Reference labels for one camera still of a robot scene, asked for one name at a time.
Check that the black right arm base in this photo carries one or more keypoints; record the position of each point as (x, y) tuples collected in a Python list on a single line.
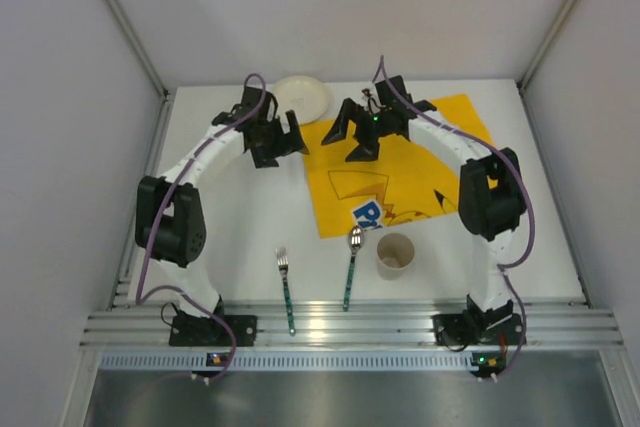
[(457, 332)]

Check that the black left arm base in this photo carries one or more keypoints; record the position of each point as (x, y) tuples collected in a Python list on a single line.
[(190, 331)]

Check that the cream round plate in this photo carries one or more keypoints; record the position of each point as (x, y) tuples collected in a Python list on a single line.
[(306, 96)]

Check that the beige paper cup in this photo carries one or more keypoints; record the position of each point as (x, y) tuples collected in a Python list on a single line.
[(395, 254)]

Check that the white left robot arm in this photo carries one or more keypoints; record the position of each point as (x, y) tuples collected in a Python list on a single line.
[(170, 224)]

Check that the aluminium corner post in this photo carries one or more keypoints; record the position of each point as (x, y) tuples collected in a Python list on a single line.
[(551, 36), (134, 42)]

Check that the yellow cartoon placemat cloth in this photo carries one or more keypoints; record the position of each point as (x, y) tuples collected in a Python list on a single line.
[(406, 183)]

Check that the silver fork green handle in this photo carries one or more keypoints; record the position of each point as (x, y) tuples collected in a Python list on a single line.
[(283, 268)]

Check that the silver spoon green handle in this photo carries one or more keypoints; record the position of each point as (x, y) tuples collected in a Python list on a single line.
[(355, 240)]

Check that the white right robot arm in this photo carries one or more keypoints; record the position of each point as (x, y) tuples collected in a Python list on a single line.
[(492, 197)]

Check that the perforated grey cable duct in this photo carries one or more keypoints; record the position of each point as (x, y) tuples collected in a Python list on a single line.
[(299, 361)]

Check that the right aluminium corner post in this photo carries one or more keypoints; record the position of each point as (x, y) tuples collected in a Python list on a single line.
[(551, 36)]

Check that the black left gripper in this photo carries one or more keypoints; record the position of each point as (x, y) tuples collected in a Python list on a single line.
[(276, 138)]

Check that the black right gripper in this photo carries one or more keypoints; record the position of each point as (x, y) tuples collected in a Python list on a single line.
[(362, 123)]

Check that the left aluminium corner post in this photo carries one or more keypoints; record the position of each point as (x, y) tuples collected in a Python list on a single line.
[(134, 42)]

